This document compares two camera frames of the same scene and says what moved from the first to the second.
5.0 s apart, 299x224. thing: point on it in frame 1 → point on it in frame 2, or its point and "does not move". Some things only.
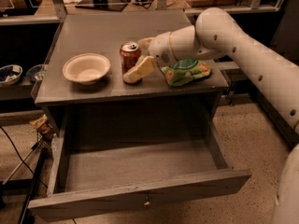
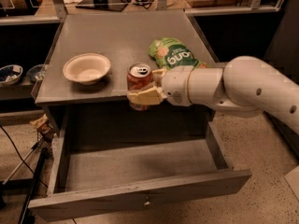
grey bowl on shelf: x=35 y=72 does not move
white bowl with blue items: x=9 y=74 does not move
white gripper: x=160 y=49 → x=176 y=85
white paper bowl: x=86 y=68 does not move
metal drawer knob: x=147 y=203 does not move
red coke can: x=129 y=53 → x=138 y=77
